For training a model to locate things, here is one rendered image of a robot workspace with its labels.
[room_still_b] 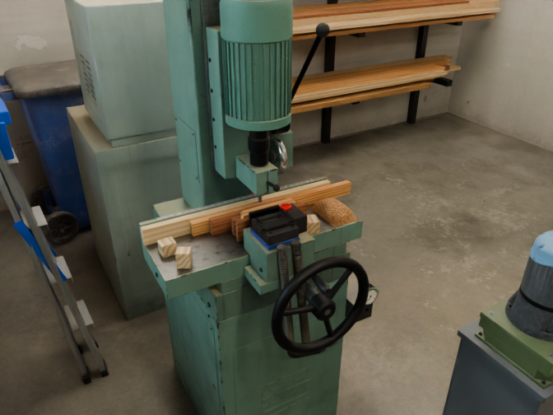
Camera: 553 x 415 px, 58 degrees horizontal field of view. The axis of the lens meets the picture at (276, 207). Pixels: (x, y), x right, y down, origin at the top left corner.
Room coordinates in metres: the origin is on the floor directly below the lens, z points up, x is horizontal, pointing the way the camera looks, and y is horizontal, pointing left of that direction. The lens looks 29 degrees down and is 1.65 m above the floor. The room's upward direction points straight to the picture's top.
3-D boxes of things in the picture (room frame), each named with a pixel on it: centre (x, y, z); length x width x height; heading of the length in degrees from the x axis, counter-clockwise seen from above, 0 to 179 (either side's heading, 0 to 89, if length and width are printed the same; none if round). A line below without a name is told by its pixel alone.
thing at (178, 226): (1.27, 0.10, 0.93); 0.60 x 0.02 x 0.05; 119
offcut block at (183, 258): (1.03, 0.23, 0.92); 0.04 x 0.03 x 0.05; 91
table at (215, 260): (1.16, 0.04, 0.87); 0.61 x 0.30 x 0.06; 119
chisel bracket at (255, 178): (1.30, 0.06, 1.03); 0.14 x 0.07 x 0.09; 29
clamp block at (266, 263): (1.09, -0.01, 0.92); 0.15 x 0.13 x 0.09; 119
